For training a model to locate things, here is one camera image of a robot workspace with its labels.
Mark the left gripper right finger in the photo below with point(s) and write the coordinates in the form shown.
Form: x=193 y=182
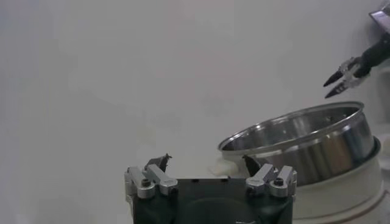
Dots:
x=265 y=176

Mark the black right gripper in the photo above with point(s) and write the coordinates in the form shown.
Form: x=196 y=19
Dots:
x=376 y=53

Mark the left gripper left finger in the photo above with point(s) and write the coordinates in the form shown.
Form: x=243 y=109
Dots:
x=152 y=178

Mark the stainless steel steamer pot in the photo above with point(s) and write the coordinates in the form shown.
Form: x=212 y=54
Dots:
x=320 y=152

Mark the white electric cooker base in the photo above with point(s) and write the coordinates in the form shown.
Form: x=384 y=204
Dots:
x=335 y=198

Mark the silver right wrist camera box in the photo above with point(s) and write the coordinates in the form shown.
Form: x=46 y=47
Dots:
x=382 y=19

